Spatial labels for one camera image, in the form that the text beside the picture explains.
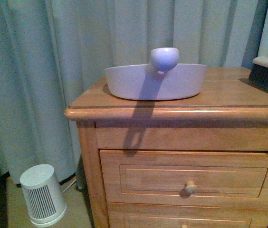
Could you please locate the beige plastic dustpan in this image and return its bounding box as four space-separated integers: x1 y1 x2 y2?
105 47 207 101

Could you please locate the upper wooden drawer knob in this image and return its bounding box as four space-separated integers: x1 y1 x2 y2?
184 180 197 195

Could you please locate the wooden nightstand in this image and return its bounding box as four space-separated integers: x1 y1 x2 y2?
65 67 268 228

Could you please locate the light grey curtain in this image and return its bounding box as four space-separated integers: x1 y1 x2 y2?
0 0 268 184

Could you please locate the white cylindrical air purifier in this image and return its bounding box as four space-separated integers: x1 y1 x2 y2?
20 164 67 228

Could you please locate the white power cable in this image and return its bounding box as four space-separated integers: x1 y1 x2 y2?
61 178 77 193

